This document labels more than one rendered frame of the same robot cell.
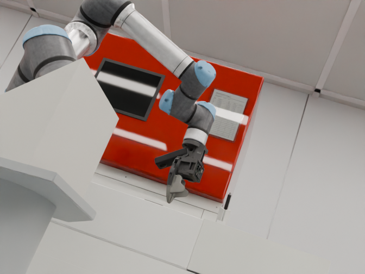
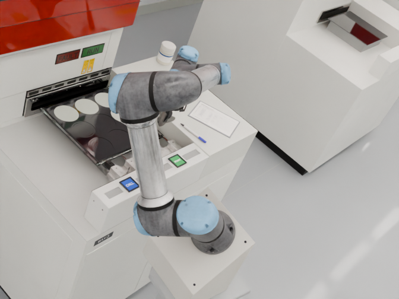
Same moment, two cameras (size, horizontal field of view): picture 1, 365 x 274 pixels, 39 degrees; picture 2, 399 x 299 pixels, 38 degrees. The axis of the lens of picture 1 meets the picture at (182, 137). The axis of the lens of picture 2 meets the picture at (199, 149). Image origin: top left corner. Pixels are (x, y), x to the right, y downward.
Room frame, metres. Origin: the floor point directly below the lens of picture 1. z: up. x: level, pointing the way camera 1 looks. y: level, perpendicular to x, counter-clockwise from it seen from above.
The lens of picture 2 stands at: (0.87, 1.65, 2.41)
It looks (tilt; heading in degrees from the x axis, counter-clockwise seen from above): 38 degrees down; 287
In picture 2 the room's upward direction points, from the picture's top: 24 degrees clockwise
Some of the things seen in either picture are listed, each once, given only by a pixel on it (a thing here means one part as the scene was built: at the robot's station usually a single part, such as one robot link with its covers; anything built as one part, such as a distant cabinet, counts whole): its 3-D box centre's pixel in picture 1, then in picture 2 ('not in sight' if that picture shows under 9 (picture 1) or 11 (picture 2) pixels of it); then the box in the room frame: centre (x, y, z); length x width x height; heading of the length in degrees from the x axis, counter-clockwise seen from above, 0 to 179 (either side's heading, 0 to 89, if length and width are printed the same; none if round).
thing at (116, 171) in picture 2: not in sight; (119, 174); (1.56, 0.18, 0.89); 0.08 x 0.03 x 0.03; 170
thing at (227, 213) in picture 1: (219, 228); not in sight; (1.64, -0.22, 1.03); 0.06 x 0.04 x 0.13; 170
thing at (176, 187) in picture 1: (176, 188); (168, 119); (1.54, -0.04, 1.07); 0.06 x 0.03 x 0.09; 61
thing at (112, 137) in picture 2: not in sight; (103, 122); (1.79, 0.00, 0.90); 0.34 x 0.34 x 0.01; 80
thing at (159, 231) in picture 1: (103, 215); (149, 184); (1.45, 0.13, 0.89); 0.55 x 0.09 x 0.14; 80
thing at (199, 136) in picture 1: (195, 139); not in sight; (1.56, -0.04, 1.26); 0.08 x 0.08 x 0.05
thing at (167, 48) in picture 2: not in sight; (165, 53); (1.87, -0.53, 1.01); 0.07 x 0.07 x 0.10
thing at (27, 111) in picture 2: not in sight; (69, 94); (2.00, -0.02, 0.89); 0.44 x 0.02 x 0.10; 80
